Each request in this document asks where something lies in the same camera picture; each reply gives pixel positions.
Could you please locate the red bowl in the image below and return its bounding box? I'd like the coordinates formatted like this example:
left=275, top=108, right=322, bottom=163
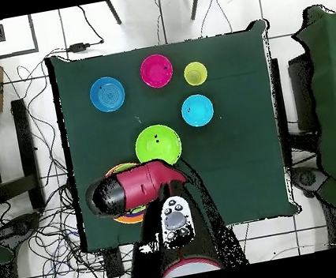
left=137, top=51, right=177, bottom=92

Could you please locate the tangle of floor cables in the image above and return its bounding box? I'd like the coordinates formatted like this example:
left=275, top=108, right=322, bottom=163
left=0, top=48, right=148, bottom=278

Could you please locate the black bench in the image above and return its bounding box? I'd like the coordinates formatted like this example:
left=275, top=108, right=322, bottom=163
left=0, top=97, right=47, bottom=217

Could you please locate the small light blue bowl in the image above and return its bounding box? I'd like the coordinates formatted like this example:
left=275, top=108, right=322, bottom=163
left=178, top=92, right=218, bottom=130

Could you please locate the black base with knob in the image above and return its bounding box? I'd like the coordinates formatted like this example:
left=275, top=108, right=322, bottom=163
left=0, top=210, right=48, bottom=253

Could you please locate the black power adapter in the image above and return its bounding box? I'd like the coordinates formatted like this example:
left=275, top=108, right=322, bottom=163
left=67, top=40, right=91, bottom=54

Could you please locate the grey chair base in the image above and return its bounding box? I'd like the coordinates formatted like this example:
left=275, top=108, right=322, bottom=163
left=289, top=162, right=331, bottom=201

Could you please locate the black stand leg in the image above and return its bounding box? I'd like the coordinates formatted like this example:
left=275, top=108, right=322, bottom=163
left=104, top=0, right=123, bottom=28
left=187, top=0, right=207, bottom=21

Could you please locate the large orange bowl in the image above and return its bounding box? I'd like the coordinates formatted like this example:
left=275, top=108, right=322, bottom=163
left=102, top=160, right=151, bottom=228

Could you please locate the blue bowl with ribbed bottom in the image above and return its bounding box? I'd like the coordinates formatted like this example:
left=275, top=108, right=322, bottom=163
left=86, top=73, right=129, bottom=116

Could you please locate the yellow ribbed cup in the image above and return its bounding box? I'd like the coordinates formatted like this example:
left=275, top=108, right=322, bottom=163
left=181, top=59, right=210, bottom=88

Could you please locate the large green bowl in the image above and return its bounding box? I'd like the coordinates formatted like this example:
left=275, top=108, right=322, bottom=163
left=131, top=120, right=185, bottom=171
left=127, top=204, right=150, bottom=216

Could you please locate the dark green tablecloth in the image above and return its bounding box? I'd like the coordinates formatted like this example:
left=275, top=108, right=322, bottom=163
left=44, top=17, right=302, bottom=255

